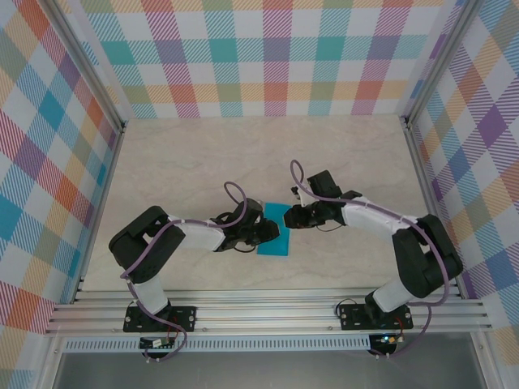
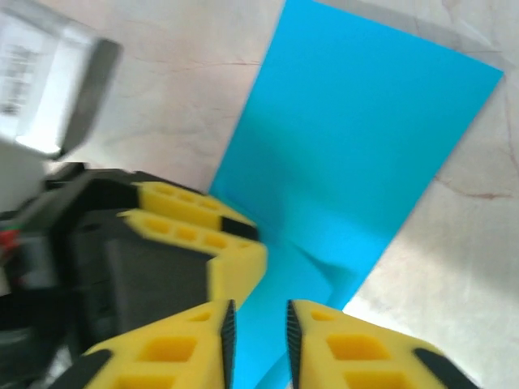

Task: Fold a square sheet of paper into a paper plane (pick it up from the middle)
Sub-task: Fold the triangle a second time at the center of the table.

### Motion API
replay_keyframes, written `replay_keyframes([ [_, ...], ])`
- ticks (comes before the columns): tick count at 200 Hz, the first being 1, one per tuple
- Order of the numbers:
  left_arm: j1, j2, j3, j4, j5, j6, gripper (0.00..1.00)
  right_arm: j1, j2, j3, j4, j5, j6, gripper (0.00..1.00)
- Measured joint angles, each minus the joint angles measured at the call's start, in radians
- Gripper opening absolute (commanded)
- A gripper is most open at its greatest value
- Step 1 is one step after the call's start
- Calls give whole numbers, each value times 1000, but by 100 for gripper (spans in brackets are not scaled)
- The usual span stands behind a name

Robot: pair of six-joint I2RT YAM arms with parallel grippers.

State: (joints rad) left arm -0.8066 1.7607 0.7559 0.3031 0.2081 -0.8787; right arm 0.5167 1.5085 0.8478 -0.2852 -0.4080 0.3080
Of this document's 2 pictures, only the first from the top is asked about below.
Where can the blue paper sheet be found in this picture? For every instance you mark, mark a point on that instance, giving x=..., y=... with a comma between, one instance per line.
x=280, y=243

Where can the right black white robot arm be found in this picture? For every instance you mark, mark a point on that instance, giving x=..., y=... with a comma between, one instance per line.
x=421, y=259

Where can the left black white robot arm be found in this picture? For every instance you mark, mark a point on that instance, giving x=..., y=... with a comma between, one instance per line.
x=142, y=243

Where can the grey metal shelf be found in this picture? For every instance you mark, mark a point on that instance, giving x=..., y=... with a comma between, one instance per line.
x=263, y=370

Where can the circuit board with green light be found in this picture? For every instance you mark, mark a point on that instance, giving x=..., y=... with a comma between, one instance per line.
x=387, y=339

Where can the small black circuit board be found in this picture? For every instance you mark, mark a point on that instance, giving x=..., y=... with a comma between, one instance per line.
x=156, y=343

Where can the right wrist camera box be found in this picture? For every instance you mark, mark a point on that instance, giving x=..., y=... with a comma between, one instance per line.
x=301, y=194

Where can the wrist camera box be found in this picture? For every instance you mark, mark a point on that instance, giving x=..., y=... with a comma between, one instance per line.
x=301, y=194
x=261, y=206

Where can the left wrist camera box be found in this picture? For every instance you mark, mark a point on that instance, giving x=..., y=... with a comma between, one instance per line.
x=261, y=206

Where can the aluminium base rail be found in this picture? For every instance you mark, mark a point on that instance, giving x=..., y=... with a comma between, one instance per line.
x=263, y=312

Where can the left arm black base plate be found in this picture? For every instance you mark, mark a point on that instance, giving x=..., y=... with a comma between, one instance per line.
x=186, y=318

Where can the aluminium table side rail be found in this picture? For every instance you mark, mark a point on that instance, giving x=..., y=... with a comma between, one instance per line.
x=425, y=182
x=101, y=202

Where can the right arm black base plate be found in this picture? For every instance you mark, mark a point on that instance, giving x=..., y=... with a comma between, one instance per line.
x=350, y=318

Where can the aluminium frame post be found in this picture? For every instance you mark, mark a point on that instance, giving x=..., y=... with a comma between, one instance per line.
x=87, y=61
x=438, y=61

